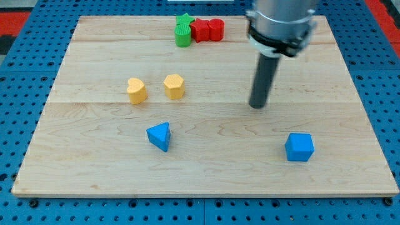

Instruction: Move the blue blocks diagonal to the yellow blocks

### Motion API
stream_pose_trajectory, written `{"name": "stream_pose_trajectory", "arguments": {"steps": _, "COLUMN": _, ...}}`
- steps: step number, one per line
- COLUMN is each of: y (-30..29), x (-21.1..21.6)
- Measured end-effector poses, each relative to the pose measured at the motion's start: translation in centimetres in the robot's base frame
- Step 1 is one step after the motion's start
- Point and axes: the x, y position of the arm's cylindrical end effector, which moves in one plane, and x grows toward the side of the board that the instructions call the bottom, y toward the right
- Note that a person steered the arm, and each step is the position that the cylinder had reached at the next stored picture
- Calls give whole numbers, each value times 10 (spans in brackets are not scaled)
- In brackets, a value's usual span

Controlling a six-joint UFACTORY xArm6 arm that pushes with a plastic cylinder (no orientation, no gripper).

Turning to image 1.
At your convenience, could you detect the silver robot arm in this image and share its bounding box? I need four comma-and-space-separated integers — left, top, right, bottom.
246, 0, 319, 58

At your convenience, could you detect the green cylinder block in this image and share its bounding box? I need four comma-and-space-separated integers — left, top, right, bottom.
174, 24, 191, 48

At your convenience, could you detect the yellow hexagon block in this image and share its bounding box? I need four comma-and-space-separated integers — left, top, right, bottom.
163, 74, 185, 100

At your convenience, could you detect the yellow heart block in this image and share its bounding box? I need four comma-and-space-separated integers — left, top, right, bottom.
126, 77, 148, 104

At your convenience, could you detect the red cylinder block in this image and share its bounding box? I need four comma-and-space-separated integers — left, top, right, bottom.
208, 18, 225, 41

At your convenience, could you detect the red star block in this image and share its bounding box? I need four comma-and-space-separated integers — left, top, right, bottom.
190, 18, 209, 43

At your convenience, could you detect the light wooden board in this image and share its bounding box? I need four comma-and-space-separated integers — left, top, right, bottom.
12, 16, 399, 198

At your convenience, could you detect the blue triangle block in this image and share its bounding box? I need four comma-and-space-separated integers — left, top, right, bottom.
146, 122, 171, 153

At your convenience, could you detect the blue cube block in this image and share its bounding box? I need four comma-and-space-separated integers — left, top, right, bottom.
284, 133, 314, 162

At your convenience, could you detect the green star block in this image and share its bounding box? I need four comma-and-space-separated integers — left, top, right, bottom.
176, 13, 195, 26

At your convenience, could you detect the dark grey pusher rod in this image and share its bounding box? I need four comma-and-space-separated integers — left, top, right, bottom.
249, 54, 280, 109

